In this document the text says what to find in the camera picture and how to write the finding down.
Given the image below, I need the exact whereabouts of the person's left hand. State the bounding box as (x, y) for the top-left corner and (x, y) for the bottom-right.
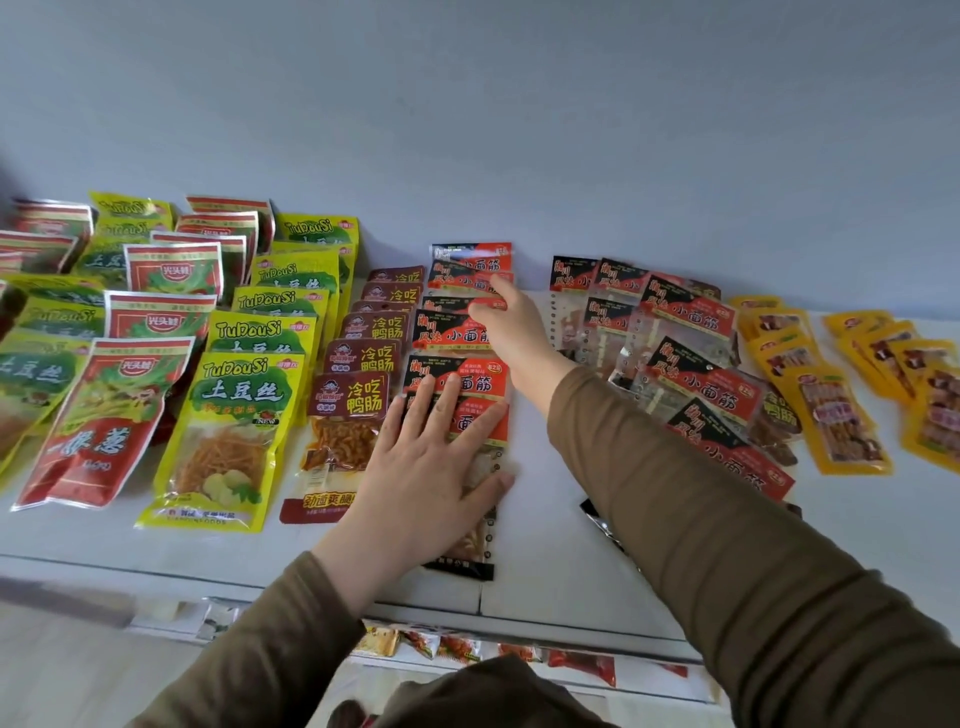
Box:
(311, 372), (517, 616)

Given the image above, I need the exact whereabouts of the person's right hand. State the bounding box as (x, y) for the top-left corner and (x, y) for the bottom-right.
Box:
(468, 273), (579, 418)

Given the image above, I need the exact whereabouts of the row of orange noodle snacks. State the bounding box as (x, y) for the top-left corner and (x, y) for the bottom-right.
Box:
(356, 626), (399, 659)

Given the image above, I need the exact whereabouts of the row of white red snacks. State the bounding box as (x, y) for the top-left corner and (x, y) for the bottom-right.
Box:
(397, 628), (541, 667)

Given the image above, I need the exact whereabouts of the white metal shelf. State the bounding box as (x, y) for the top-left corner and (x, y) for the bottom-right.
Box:
(0, 0), (960, 728)

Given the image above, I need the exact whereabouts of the pile of black red snacks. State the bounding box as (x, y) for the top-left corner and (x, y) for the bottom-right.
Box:
(402, 242), (804, 583)

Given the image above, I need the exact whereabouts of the yellow green snack packet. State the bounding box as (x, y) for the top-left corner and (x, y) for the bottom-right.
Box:
(0, 333), (90, 474)
(0, 273), (106, 307)
(95, 217), (170, 238)
(14, 297), (106, 340)
(74, 234), (129, 290)
(89, 191), (175, 223)
(136, 352), (307, 535)
(230, 286), (331, 316)

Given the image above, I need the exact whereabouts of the white purple snack packet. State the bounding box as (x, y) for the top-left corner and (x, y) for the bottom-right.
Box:
(196, 603), (245, 643)

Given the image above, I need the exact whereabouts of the stack of maroon snacks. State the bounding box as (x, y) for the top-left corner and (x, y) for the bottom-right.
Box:
(689, 278), (804, 468)

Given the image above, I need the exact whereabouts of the red foil snack packet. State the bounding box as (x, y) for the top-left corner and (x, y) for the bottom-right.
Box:
(0, 230), (80, 275)
(13, 198), (95, 238)
(12, 337), (196, 513)
(123, 242), (225, 296)
(104, 290), (219, 340)

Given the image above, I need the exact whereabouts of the row of orange clear snacks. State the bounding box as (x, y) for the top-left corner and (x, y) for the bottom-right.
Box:
(753, 311), (960, 478)

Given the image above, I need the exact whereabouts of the person's right forearm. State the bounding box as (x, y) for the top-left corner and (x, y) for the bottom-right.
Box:
(547, 365), (960, 728)

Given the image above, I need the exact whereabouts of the person's left forearm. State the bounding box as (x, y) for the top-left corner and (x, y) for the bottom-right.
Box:
(131, 552), (367, 728)

